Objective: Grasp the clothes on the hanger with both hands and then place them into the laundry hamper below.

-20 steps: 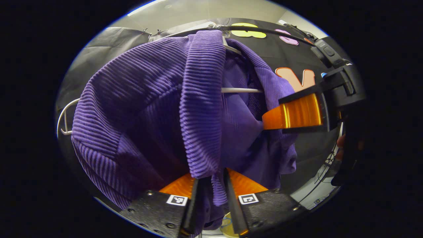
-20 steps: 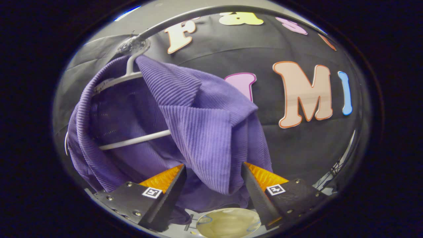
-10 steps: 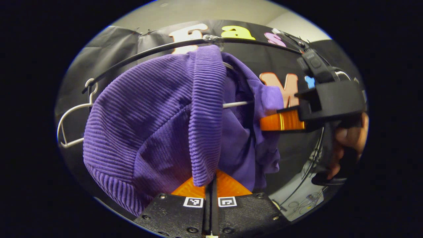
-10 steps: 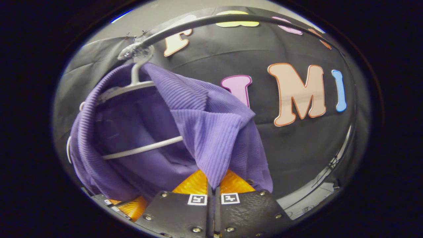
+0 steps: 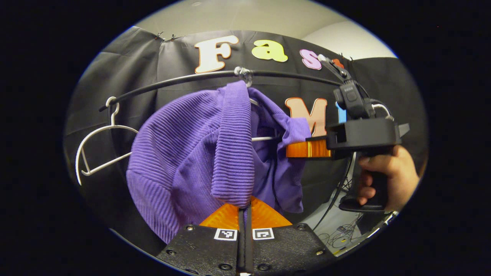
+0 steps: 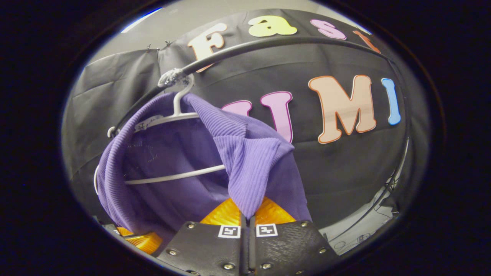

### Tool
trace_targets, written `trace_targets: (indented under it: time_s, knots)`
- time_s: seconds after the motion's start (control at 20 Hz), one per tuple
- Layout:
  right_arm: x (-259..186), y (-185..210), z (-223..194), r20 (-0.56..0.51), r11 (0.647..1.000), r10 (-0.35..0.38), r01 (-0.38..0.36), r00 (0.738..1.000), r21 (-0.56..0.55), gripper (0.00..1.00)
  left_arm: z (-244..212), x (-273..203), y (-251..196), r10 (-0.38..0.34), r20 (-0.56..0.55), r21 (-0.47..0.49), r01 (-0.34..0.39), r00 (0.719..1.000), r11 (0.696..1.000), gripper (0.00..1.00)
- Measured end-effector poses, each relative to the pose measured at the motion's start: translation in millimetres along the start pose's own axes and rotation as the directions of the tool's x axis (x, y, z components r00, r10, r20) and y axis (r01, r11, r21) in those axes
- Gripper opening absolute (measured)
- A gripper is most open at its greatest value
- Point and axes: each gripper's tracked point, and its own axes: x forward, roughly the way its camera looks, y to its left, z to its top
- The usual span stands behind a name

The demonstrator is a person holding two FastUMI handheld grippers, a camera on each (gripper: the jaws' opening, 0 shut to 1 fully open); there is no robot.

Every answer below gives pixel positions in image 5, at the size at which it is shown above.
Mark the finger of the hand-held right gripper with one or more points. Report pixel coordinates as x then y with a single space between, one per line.
307 149

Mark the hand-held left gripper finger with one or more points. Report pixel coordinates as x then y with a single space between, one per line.
241 245
249 245

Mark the purple ribbed knit garment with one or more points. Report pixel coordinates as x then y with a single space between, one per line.
172 153

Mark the white plastic hanger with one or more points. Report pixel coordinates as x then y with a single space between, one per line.
264 138
112 117

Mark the black clothes rack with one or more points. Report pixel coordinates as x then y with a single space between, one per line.
172 81

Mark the small grey adapter box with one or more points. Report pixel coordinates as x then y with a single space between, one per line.
341 229

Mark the clear tape wad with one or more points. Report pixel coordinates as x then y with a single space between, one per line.
244 73

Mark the black backdrop cloth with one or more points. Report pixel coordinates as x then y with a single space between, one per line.
115 61

